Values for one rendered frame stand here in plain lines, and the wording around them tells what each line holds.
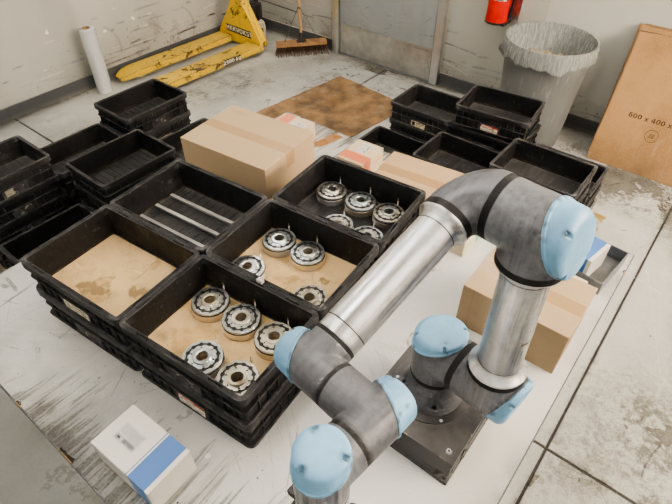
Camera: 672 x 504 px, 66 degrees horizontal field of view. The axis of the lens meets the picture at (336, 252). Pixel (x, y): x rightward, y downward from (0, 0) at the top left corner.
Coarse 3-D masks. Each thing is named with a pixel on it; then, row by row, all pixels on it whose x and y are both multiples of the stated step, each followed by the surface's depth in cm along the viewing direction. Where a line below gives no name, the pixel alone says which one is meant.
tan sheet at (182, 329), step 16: (176, 320) 140; (192, 320) 140; (272, 320) 140; (160, 336) 136; (176, 336) 136; (192, 336) 136; (208, 336) 136; (224, 336) 136; (176, 352) 132; (224, 352) 132; (240, 352) 132
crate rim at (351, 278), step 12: (264, 204) 160; (276, 204) 161; (252, 216) 156; (312, 216) 156; (336, 228) 152; (360, 240) 149; (372, 252) 145; (228, 264) 141; (360, 264) 142; (252, 276) 138; (348, 276) 138; (276, 288) 135; (348, 288) 138; (300, 300) 132; (336, 300) 134; (324, 312) 131
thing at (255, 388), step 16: (208, 256) 144; (240, 272) 139; (160, 288) 135; (144, 304) 131; (128, 320) 128; (144, 336) 124; (160, 352) 120; (192, 368) 117; (272, 368) 117; (208, 384) 115; (256, 384) 114; (240, 400) 111
